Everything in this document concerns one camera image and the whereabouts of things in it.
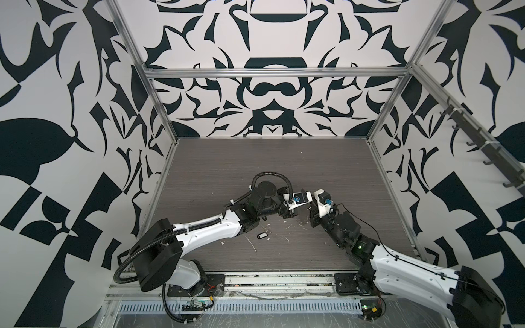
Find wall hook rail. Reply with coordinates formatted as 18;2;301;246
440;96;524;198

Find circuit board with wires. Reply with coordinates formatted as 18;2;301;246
181;297;215;312
359;297;386;322

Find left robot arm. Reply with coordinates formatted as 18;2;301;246
113;181;313;296

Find left circuit board with wires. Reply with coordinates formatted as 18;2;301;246
181;297;215;312

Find white slotted cable duct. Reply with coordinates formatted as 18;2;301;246
119;299;362;315

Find horizontal aluminium frame bar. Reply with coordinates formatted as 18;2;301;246
144;67;408;79

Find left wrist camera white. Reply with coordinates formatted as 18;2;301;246
283;190;313;210

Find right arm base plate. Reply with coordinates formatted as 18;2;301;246
334;273;368;296

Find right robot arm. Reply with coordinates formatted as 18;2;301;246
310;189;506;327

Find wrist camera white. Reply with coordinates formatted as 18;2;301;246
283;190;313;210
314;189;333;219

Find right circuit board with wires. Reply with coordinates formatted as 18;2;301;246
359;297;386;322

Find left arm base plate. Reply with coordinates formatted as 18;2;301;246
167;274;226;298

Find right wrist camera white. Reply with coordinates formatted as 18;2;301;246
314;189;333;219

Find black corrugated cable hose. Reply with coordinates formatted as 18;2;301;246
112;171;294;284

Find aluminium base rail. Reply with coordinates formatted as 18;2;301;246
103;270;374;301

